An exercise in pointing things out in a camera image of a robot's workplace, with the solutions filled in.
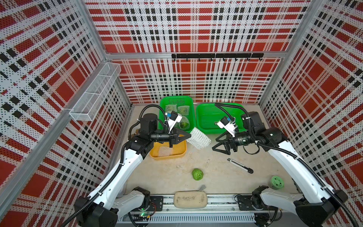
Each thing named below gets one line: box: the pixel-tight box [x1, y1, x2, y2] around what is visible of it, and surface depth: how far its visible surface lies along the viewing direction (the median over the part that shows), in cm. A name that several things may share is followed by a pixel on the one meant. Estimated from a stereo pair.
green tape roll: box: [269, 175, 285, 190], surface depth 78 cm
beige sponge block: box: [173, 190, 208, 209], surface depth 73 cm
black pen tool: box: [226, 157, 254, 174], surface depth 88 cm
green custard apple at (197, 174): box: [191, 168, 204, 181], surface depth 81 cm
